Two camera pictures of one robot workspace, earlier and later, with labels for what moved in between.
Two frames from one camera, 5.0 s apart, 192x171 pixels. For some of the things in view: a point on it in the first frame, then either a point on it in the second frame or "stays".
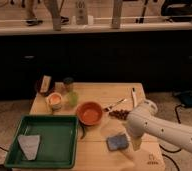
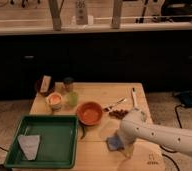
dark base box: [189, 99] stays
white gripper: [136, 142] -> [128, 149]
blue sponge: [117, 142] stays
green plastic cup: [73, 99] stays
